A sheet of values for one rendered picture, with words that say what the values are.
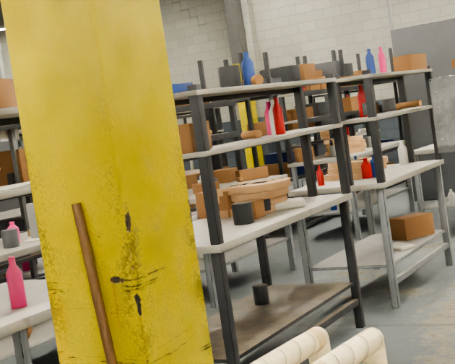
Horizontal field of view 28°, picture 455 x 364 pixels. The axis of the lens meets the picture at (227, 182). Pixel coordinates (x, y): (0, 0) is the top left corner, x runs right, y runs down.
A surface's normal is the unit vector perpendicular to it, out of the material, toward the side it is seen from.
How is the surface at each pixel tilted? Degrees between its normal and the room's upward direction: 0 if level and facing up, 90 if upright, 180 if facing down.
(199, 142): 90
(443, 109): 90
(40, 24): 90
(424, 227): 90
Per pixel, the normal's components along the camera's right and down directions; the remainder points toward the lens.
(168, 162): 0.85, -0.09
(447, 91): -0.51, 0.14
